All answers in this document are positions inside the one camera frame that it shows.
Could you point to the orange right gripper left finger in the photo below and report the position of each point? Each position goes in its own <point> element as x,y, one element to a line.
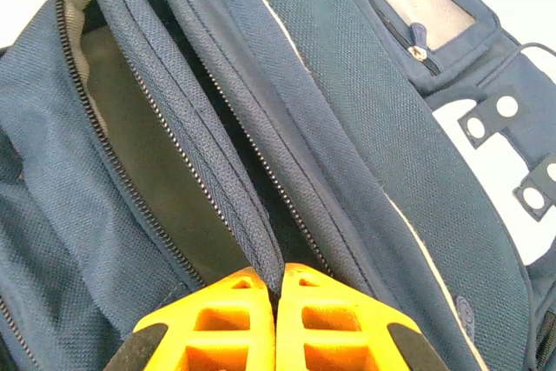
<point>260,327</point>

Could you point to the navy blue backpack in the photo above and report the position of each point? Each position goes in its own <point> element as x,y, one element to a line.
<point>369,127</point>

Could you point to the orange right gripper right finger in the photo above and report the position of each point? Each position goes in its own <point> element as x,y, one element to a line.
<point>291,327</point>

